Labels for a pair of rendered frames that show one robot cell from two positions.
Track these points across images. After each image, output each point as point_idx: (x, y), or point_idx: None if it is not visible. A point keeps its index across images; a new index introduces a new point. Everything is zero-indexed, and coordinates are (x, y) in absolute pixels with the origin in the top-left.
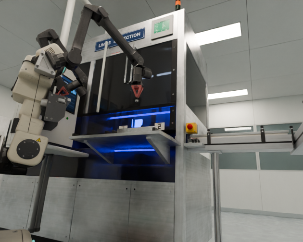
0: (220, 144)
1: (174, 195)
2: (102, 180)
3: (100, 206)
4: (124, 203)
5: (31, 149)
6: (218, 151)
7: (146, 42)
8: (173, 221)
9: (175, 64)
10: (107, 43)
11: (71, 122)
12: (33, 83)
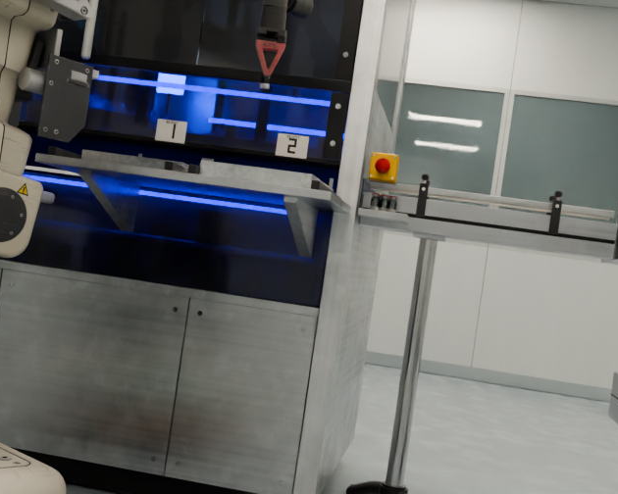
0: (448, 222)
1: (314, 339)
2: (93, 277)
3: (85, 349)
4: (165, 348)
5: (7, 215)
6: (439, 239)
7: None
8: (304, 401)
9: None
10: None
11: None
12: (1, 17)
